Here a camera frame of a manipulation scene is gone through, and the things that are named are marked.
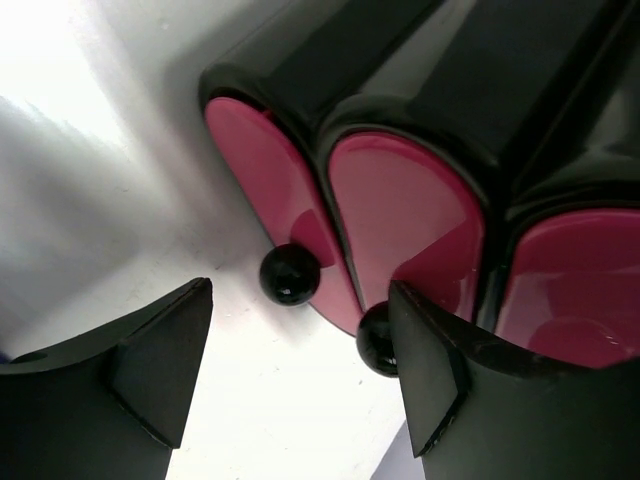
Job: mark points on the pink top drawer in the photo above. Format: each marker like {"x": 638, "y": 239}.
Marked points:
{"x": 573, "y": 288}

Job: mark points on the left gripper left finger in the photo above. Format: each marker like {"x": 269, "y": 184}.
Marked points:
{"x": 111, "y": 403}

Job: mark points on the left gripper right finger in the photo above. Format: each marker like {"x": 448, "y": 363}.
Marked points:
{"x": 480, "y": 407}

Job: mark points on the pink bottom drawer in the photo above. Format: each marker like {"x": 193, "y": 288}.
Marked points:
{"x": 277, "y": 181}

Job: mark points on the black drawer cabinet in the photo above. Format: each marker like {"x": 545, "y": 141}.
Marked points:
{"x": 534, "y": 104}

